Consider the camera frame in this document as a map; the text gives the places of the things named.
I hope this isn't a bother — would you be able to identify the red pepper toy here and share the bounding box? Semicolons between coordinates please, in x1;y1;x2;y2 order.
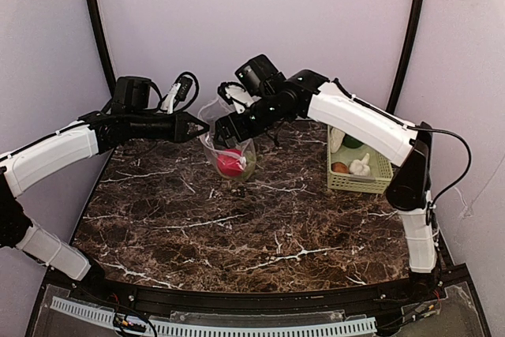
216;149;245;178

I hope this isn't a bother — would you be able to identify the clear zip top bag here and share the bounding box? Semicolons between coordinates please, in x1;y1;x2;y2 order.
197;97;256;182

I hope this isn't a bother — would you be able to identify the dark green pepper toy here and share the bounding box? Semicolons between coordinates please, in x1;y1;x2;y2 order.
342;135;363;149

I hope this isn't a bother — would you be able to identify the green apple toy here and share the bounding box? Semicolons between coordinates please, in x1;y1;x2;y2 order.
241;152;256;181

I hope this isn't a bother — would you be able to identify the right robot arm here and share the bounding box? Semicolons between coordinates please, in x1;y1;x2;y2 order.
214;54;442;301

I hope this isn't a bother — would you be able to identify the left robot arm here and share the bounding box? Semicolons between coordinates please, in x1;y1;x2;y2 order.
1;72;209;282

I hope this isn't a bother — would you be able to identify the brown potato toy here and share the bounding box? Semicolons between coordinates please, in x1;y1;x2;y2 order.
331;162;350;174

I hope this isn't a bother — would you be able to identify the white garlic toy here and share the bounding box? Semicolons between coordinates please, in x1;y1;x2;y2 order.
349;153;371;177

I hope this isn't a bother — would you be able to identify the green plastic basket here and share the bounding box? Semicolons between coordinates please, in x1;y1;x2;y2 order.
327;126;393;194

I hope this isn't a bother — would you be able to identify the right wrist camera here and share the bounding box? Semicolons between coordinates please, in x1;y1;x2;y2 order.
217;82;255;117

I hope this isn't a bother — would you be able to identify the black front table rail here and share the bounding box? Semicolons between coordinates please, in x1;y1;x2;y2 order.
66;249;447;318

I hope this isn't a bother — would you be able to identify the right black corner post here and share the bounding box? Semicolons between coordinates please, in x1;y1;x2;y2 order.
386;0;424;114

